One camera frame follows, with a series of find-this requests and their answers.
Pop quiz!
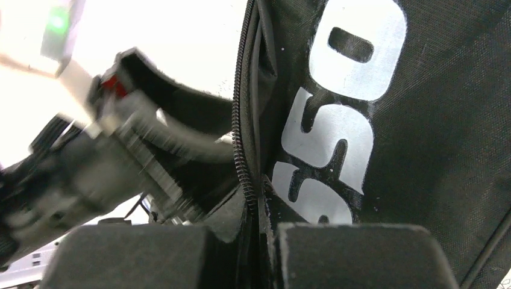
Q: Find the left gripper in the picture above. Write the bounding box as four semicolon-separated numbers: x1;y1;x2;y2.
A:
1;92;204;266

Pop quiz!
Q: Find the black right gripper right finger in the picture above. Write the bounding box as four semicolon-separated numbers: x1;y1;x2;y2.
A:
257;177;460;289

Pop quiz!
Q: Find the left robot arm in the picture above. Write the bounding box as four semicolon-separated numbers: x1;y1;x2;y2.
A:
1;48;237;288

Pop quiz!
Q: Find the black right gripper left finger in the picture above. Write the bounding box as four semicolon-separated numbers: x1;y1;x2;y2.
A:
40;188;245;288

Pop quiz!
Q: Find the black racket bag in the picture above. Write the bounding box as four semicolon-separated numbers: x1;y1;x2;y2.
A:
232;1;510;288

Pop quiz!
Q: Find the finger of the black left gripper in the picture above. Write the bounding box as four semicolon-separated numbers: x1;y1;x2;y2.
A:
113;48;234;160

